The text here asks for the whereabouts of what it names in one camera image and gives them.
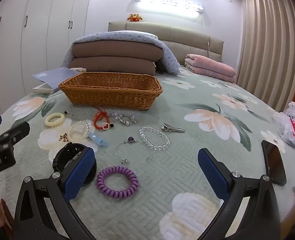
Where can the floral quilted bedspread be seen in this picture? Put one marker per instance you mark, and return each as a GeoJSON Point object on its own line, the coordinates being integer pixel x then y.
{"type": "Point", "coordinates": [182, 160]}

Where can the brown stacked pillows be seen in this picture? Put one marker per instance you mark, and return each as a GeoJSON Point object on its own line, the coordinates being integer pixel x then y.
{"type": "Point", "coordinates": [117, 50]}

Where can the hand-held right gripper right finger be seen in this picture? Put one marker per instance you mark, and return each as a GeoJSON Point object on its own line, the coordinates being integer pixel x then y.
{"type": "Point", "coordinates": [212, 173]}

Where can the folded pink quilt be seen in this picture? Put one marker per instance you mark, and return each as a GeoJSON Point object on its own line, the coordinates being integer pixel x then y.
{"type": "Point", "coordinates": [207, 67]}

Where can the silver bangle with purple stone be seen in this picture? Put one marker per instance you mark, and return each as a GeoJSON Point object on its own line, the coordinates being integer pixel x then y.
{"type": "Point", "coordinates": [131, 139]}

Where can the open book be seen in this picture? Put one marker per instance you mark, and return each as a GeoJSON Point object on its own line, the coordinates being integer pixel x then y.
{"type": "Point", "coordinates": [57, 76]}

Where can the cream fluffy cloth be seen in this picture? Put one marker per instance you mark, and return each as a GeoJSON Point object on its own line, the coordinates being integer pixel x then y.
{"type": "Point", "coordinates": [77, 69]}

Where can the white wardrobe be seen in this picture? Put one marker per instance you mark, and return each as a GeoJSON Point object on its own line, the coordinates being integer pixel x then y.
{"type": "Point", "coordinates": [37, 42]}

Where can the beige curtain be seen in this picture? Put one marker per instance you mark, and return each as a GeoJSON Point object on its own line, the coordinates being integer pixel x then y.
{"type": "Point", "coordinates": [265, 50]}

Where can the orange plush toy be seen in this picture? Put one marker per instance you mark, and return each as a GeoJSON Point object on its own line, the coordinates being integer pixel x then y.
{"type": "Point", "coordinates": [135, 17]}

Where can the beige padded headboard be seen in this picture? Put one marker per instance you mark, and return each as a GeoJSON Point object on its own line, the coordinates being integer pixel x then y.
{"type": "Point", "coordinates": [187, 40]}

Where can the black wrist watch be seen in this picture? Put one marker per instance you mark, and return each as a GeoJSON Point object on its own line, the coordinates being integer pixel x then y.
{"type": "Point", "coordinates": [67, 150]}

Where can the brown wicker basket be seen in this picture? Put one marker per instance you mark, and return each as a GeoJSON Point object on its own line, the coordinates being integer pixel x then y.
{"type": "Point", "coordinates": [112, 90]}

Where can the wall light bar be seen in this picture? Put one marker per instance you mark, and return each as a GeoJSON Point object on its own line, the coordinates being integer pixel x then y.
{"type": "Point", "coordinates": [167, 6]}

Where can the black smartphone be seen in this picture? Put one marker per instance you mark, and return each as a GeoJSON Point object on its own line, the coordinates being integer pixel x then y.
{"type": "Point", "coordinates": [273, 162]}

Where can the black square earring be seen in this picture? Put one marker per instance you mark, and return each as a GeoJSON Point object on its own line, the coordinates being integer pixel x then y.
{"type": "Point", "coordinates": [68, 113]}
{"type": "Point", "coordinates": [108, 126]}

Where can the folded brown quilt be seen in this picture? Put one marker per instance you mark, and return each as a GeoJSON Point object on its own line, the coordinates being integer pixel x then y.
{"type": "Point", "coordinates": [112, 66]}

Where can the white book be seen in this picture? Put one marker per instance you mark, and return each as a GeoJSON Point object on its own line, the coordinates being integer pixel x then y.
{"type": "Point", "coordinates": [41, 88]}

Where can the silver hair clip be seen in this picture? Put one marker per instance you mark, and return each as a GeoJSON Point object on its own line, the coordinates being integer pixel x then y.
{"type": "Point", "coordinates": [172, 129]}

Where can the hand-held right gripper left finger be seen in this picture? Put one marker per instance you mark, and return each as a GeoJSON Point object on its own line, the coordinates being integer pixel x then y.
{"type": "Point", "coordinates": [79, 173]}

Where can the blue hair clip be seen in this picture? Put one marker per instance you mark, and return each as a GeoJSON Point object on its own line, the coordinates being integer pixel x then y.
{"type": "Point", "coordinates": [98, 141]}

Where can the blue patterned blanket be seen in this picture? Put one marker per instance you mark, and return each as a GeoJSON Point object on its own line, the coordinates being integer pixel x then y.
{"type": "Point", "coordinates": [122, 35]}

